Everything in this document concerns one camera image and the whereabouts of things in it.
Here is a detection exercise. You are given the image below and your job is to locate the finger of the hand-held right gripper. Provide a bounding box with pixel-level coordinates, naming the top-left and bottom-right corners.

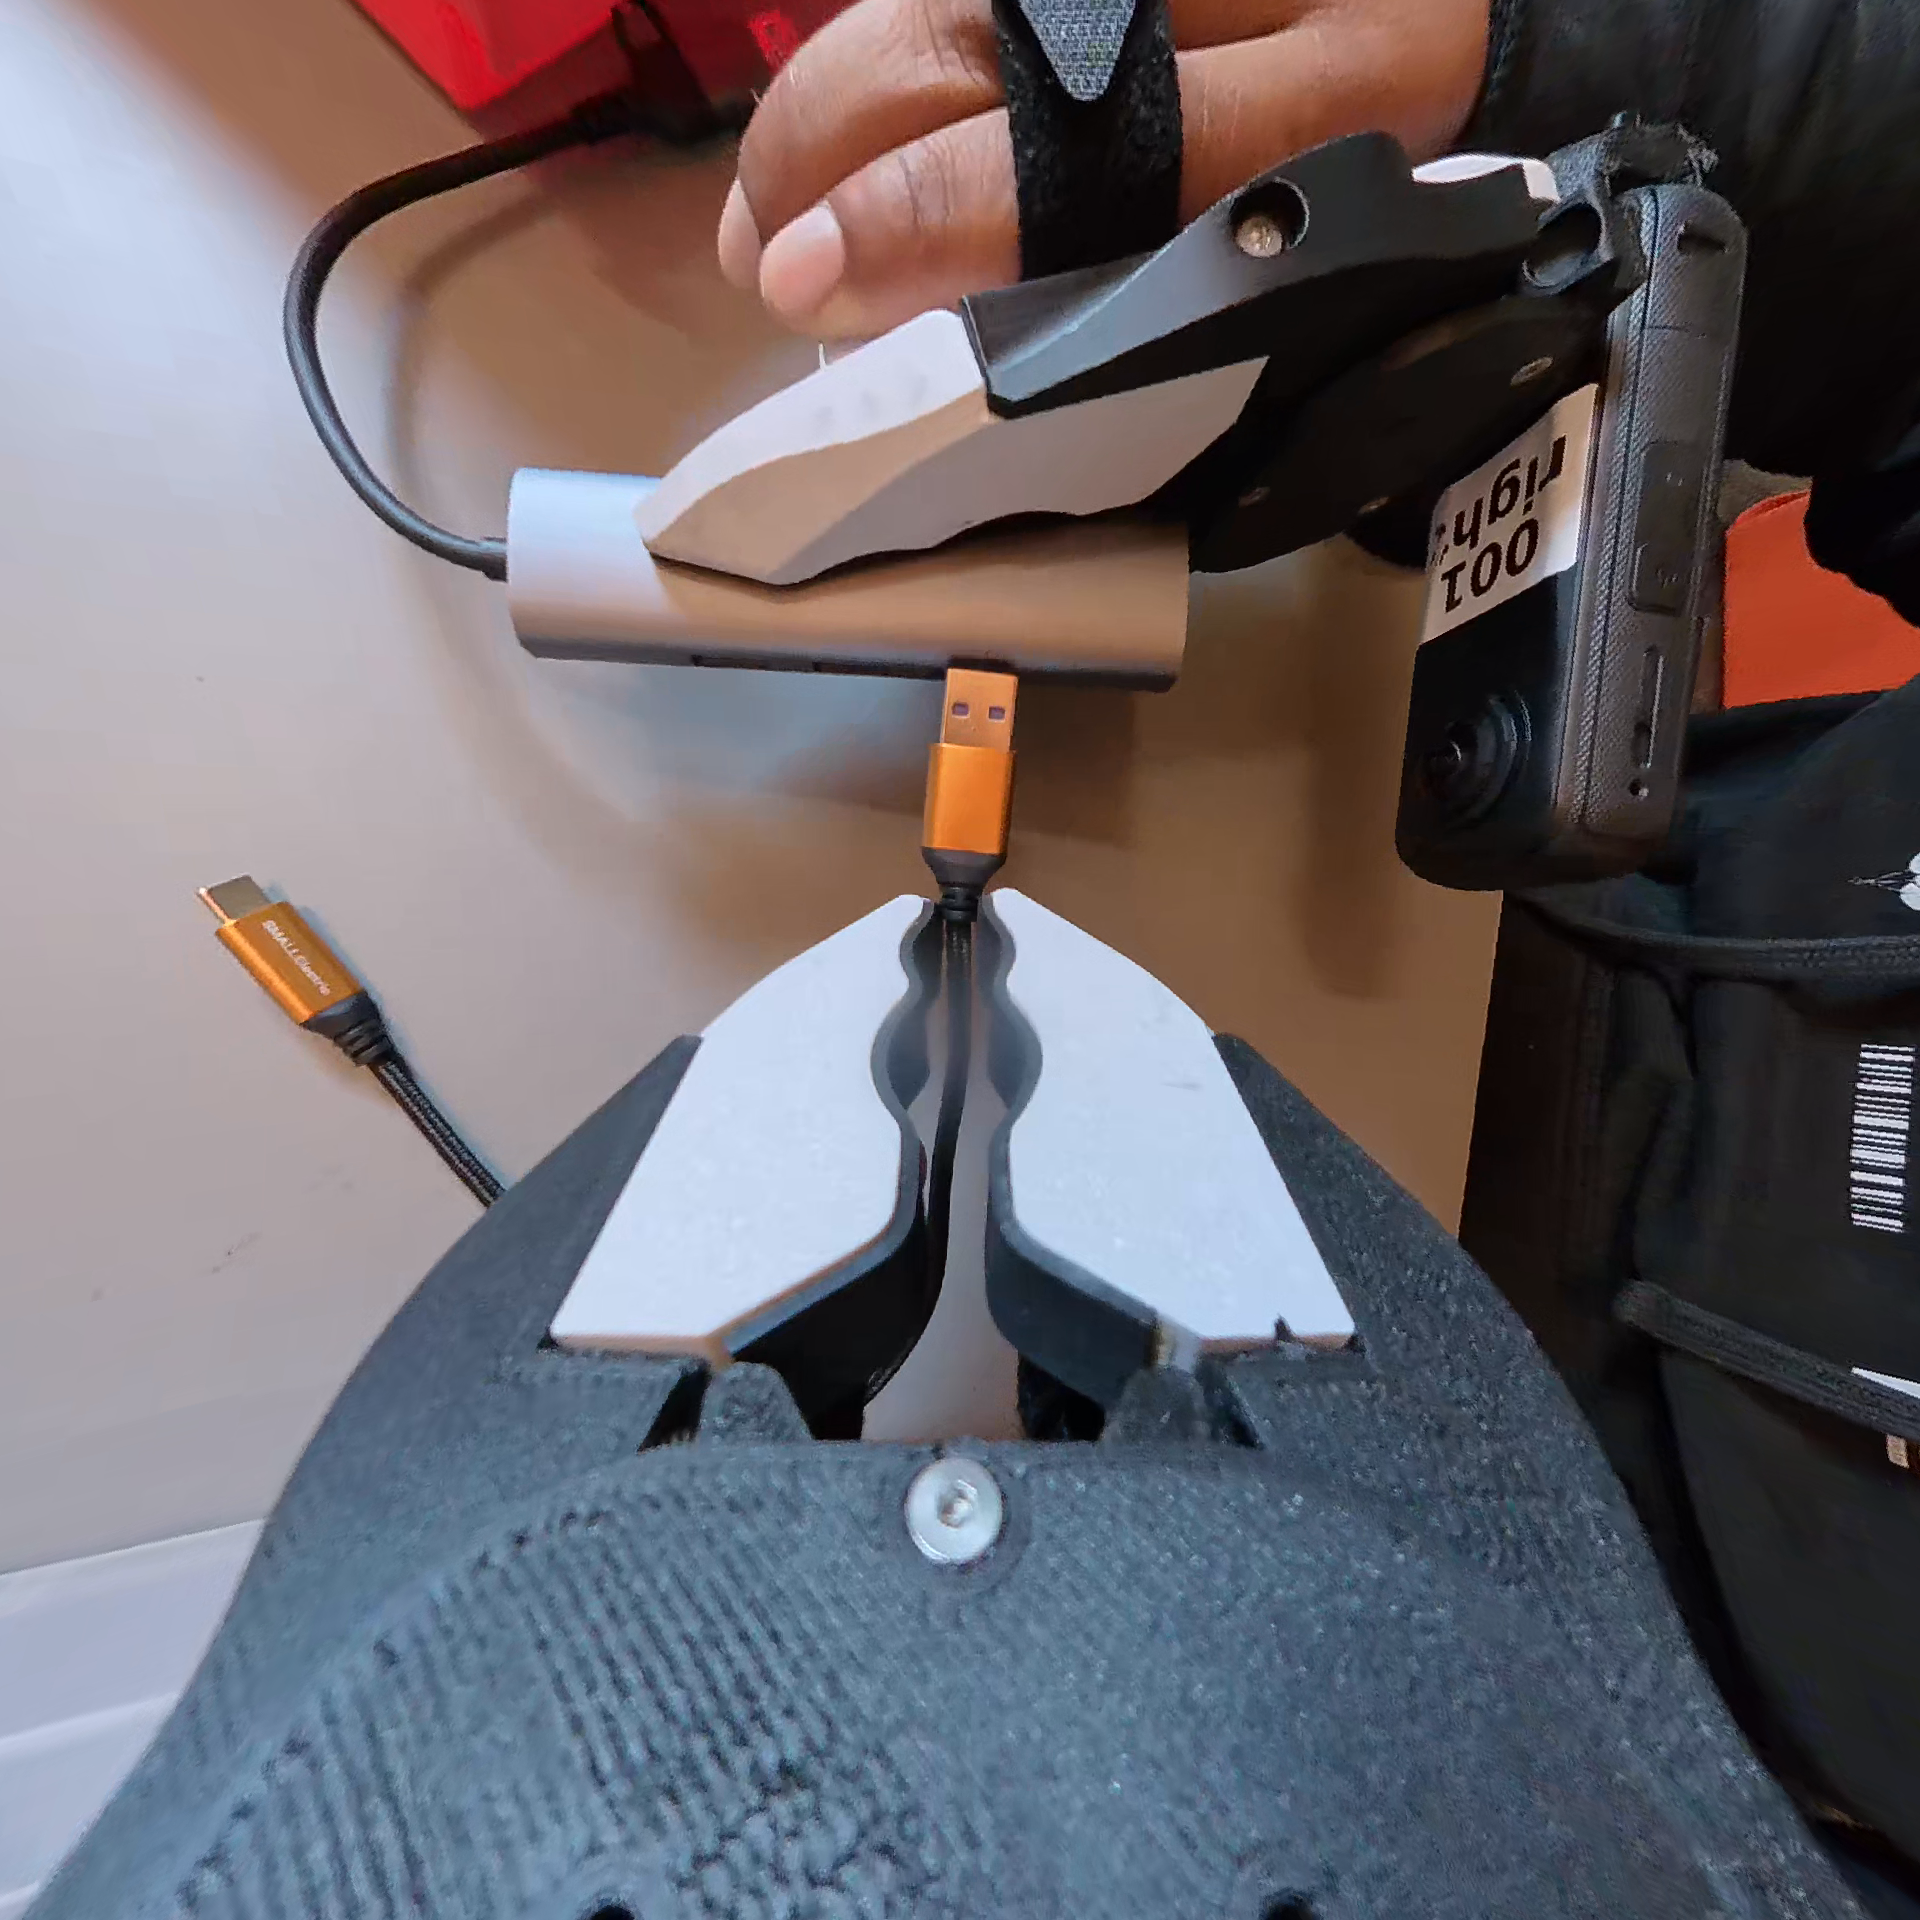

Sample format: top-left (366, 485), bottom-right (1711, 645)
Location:
top-left (633, 307), bottom-right (1279, 589)

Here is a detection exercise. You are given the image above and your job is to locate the red plastic bin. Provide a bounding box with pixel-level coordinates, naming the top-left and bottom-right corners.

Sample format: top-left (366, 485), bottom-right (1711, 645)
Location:
top-left (349, 0), bottom-right (848, 143)

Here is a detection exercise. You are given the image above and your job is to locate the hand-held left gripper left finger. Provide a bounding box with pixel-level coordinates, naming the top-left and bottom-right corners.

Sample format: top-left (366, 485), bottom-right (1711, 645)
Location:
top-left (547, 886), bottom-right (942, 1439)

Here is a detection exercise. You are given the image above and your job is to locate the clear plastic bin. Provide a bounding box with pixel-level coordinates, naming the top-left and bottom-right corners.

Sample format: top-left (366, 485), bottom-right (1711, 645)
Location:
top-left (0, 1520), bottom-right (269, 1912)

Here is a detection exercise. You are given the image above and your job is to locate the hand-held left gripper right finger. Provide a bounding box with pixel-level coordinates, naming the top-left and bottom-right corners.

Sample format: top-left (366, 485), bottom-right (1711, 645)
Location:
top-left (982, 885), bottom-right (1362, 1445)

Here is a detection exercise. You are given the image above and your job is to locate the orange-plug braided cable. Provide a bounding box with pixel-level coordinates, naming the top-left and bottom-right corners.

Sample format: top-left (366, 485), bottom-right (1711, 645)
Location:
top-left (193, 662), bottom-right (1023, 1314)

